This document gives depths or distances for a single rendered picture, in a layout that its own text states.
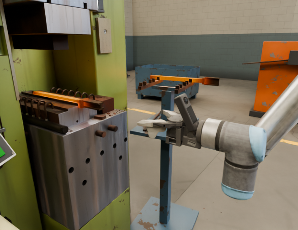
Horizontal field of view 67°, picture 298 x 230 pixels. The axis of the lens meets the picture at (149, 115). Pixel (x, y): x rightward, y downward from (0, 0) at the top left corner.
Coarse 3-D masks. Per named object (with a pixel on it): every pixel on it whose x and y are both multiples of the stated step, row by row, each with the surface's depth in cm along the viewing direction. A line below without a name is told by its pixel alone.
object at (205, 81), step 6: (150, 78) 148; (156, 78) 147; (162, 78) 145; (168, 78) 143; (174, 78) 141; (180, 78) 139; (186, 78) 137; (192, 78) 136; (198, 78) 135; (204, 78) 132; (210, 78) 131; (216, 78) 130; (204, 84) 134; (210, 84) 132; (216, 84) 131
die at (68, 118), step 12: (36, 96) 108; (72, 96) 109; (24, 108) 98; (36, 108) 94; (48, 108) 94; (60, 108) 92; (72, 108) 91; (84, 108) 97; (48, 120) 91; (60, 120) 88; (72, 120) 92; (84, 120) 98
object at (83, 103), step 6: (48, 96) 105; (54, 96) 103; (60, 96) 102; (66, 96) 102; (78, 102) 95; (84, 102) 94; (90, 102) 91; (96, 102) 90; (102, 102) 90; (90, 108) 92; (96, 108) 90; (102, 108) 91
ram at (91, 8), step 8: (8, 0) 76; (16, 0) 74; (24, 0) 72; (32, 0) 71; (40, 0) 73; (48, 0) 77; (56, 0) 78; (64, 0) 81; (72, 0) 83; (80, 0) 86; (88, 0) 89; (96, 0) 93; (88, 8) 90; (96, 8) 93
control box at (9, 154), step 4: (0, 136) 58; (0, 140) 57; (4, 140) 58; (0, 144) 57; (4, 144) 58; (8, 144) 59; (4, 148) 57; (8, 148) 58; (8, 152) 58; (12, 152) 58; (4, 156) 56; (8, 156) 57; (12, 156) 58; (0, 160) 55; (4, 160) 56; (8, 160) 57; (0, 164) 54
